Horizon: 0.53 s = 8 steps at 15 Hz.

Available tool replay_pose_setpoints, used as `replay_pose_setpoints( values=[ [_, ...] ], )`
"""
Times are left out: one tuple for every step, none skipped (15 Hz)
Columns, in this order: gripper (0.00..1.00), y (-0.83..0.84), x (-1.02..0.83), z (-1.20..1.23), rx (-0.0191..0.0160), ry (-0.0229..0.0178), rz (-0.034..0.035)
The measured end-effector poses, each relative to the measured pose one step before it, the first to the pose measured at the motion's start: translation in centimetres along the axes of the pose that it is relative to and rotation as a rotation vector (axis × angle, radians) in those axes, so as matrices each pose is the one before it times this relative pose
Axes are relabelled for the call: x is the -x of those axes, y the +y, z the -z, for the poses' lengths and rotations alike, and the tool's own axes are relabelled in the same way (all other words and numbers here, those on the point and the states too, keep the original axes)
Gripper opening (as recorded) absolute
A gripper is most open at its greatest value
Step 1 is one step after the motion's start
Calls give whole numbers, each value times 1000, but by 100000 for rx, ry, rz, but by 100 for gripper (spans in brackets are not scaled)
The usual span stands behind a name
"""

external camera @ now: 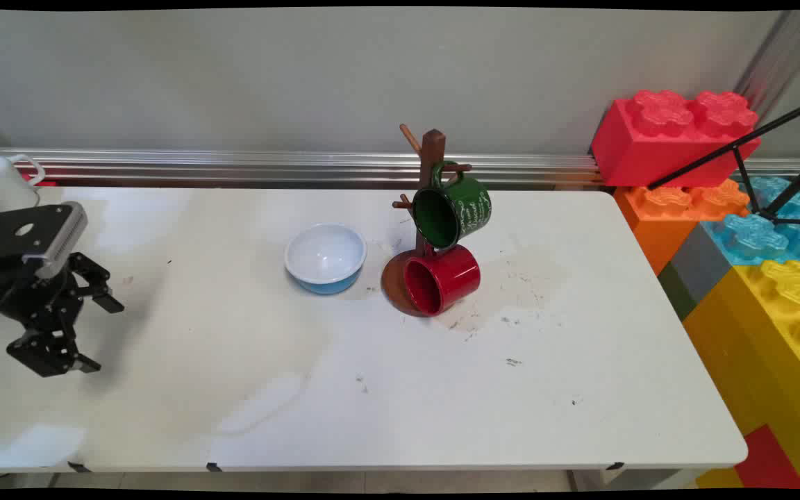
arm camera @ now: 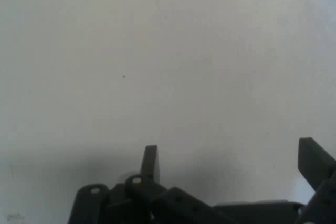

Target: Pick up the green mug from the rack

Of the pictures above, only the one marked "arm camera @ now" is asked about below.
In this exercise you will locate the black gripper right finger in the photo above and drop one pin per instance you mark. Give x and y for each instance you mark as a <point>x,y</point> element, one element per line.
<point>313,161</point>

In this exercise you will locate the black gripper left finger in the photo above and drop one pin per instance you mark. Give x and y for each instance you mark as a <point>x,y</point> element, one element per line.
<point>151,161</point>

